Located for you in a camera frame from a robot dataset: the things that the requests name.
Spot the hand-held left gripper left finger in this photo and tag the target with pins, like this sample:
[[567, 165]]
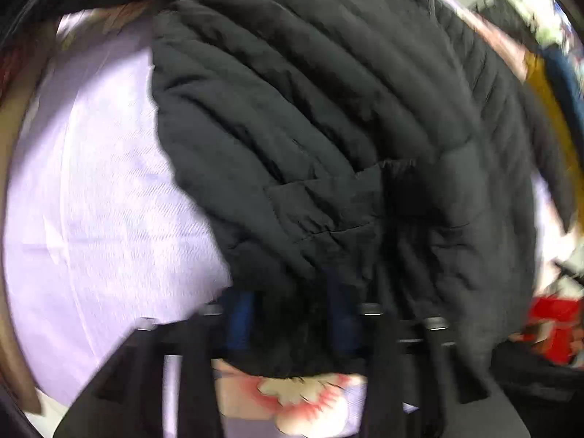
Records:
[[239, 324]]

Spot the floral pink cloth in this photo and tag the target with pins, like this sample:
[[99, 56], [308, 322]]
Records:
[[292, 397]]

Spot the blue cloth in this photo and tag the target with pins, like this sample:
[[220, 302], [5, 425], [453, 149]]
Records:
[[568, 73]]

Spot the person's red clothing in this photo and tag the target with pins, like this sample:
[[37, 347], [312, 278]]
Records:
[[552, 324]]

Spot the black quilted jacket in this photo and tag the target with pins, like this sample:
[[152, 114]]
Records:
[[319, 100]]

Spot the lavender bed sheet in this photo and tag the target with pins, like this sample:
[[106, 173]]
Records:
[[91, 191]]

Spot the yellow cloth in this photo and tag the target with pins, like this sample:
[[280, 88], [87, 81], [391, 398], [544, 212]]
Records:
[[554, 100]]

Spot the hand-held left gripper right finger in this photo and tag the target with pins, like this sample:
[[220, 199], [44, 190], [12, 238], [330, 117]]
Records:
[[340, 324]]

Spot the dark cloth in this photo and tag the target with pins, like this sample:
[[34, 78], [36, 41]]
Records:
[[538, 388]]

